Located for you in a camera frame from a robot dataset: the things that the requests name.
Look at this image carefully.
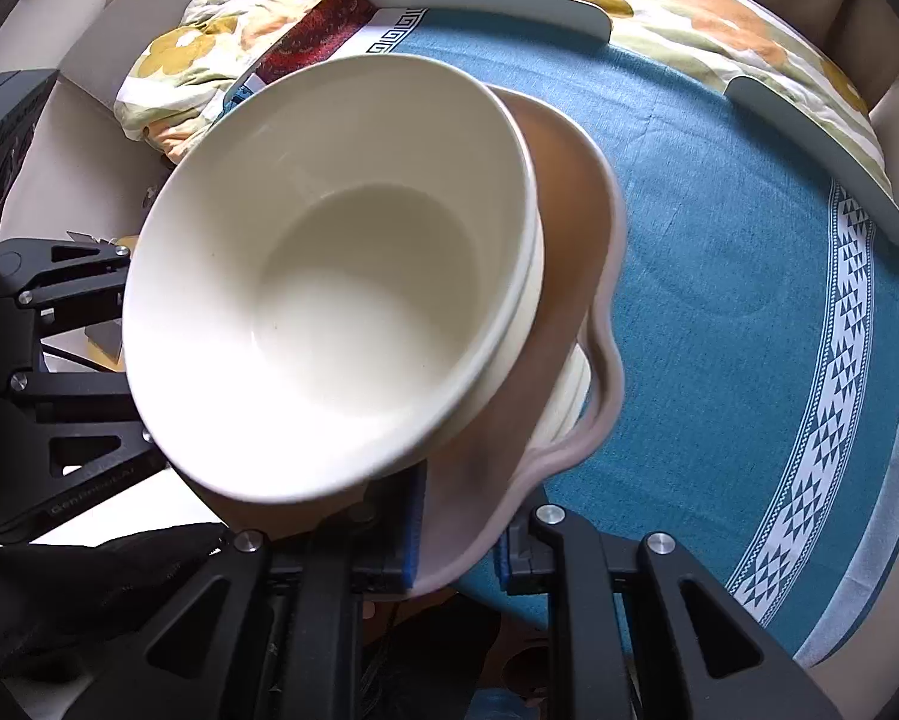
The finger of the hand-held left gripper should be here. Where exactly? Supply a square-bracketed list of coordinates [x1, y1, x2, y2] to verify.
[0, 236, 133, 310]
[0, 369, 221, 545]

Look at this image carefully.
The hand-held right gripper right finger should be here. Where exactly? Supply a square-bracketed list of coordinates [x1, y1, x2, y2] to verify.
[492, 504, 844, 720]

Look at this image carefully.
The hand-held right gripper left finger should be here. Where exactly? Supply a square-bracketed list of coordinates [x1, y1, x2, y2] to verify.
[67, 461, 428, 720]

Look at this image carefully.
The cream bowl with duck print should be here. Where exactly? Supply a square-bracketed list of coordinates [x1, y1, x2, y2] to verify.
[438, 210, 595, 451]

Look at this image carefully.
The plain white bowl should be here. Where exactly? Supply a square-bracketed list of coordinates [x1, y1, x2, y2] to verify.
[121, 52, 538, 505]

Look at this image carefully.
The pink wavy-rim bowl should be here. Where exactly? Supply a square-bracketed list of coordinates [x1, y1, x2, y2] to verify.
[209, 82, 629, 601]

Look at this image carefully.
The grey panel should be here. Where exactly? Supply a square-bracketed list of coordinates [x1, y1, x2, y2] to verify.
[58, 0, 289, 95]

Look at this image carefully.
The red patterned cloth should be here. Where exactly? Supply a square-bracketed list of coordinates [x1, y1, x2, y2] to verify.
[256, 0, 380, 89]

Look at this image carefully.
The blue tablecloth with patterned border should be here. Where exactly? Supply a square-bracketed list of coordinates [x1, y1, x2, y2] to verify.
[228, 6, 899, 665]

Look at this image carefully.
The white curved table guard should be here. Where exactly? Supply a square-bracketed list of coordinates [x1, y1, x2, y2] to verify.
[352, 0, 613, 44]
[723, 75, 899, 257]

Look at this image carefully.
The floral quilt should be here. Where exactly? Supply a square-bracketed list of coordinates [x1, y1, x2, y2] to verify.
[115, 0, 893, 196]

